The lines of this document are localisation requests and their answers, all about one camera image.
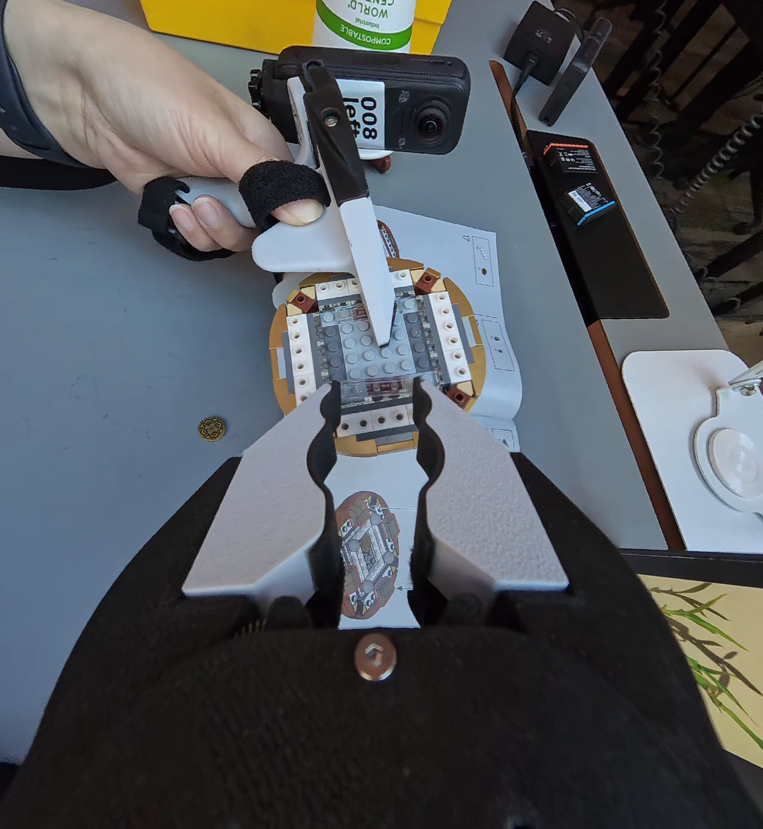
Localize lego set box bamboo picture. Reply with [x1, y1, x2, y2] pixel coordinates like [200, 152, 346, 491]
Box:
[621, 549, 763, 785]

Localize black wrist band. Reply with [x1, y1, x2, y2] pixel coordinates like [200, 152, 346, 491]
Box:
[0, 0, 94, 168]

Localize white paper cup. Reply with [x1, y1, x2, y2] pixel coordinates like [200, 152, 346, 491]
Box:
[313, 0, 416, 54]

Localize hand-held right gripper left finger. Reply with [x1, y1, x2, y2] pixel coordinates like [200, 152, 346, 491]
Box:
[181, 381, 345, 626]

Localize black coiled cable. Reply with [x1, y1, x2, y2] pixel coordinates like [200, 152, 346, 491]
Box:
[669, 97, 763, 218]

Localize black battery orange label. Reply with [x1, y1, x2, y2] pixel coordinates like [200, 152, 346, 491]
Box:
[543, 141, 597, 174]

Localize black wrist rest pad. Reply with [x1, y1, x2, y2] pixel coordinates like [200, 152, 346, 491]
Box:
[0, 152, 117, 190]

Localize lego instruction booklet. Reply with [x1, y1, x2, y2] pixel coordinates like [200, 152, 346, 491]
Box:
[326, 206, 525, 630]

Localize person's left hand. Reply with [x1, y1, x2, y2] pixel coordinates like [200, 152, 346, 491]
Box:
[6, 0, 324, 255]

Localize yellow plastic bin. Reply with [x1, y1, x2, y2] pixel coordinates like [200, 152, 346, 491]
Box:
[139, 0, 454, 56]

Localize round gold lego base model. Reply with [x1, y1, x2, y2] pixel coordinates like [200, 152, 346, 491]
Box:
[269, 259, 484, 457]

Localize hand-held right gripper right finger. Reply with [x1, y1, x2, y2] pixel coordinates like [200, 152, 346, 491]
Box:
[409, 379, 570, 626]

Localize black tray with batteries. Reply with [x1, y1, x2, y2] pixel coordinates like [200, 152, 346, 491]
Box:
[524, 128, 671, 320]

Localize black battery blue label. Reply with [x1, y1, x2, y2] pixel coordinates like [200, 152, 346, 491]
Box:
[559, 183, 617, 229]

